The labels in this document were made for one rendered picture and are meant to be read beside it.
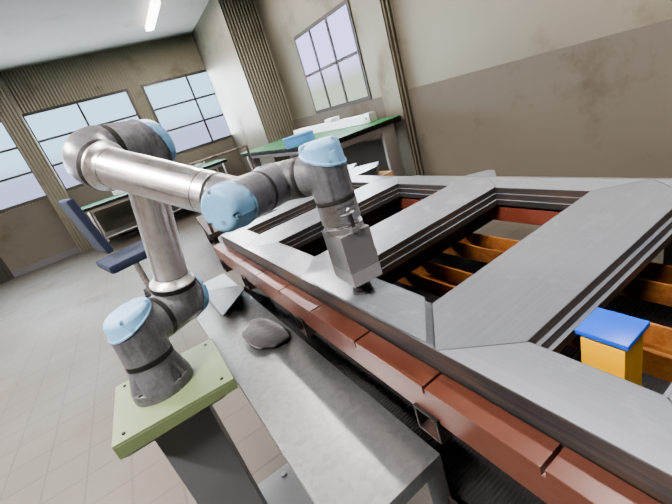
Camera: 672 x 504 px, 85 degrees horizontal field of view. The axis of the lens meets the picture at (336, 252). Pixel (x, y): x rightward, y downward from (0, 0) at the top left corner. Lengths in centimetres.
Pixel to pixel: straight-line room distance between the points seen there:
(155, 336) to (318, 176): 59
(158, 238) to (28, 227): 773
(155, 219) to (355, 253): 51
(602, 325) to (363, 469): 43
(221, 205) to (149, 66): 820
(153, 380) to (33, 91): 788
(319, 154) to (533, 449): 50
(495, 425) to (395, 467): 22
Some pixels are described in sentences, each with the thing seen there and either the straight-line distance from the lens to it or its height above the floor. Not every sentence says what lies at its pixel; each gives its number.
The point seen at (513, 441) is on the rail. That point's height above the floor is 83.
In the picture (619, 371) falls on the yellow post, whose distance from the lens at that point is 60.
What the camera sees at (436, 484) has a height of 63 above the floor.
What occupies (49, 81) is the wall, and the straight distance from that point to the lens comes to 866.
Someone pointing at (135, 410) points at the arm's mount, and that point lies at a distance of 108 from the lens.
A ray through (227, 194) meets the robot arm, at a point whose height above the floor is 117.
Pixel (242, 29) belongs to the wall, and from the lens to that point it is 702.
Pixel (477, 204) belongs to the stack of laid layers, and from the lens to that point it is 117.
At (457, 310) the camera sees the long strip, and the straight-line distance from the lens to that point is 67.
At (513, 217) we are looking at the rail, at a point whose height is 77.
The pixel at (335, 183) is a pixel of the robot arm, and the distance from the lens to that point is 64.
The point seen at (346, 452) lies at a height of 68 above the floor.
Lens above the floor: 125
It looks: 22 degrees down
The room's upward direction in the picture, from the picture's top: 18 degrees counter-clockwise
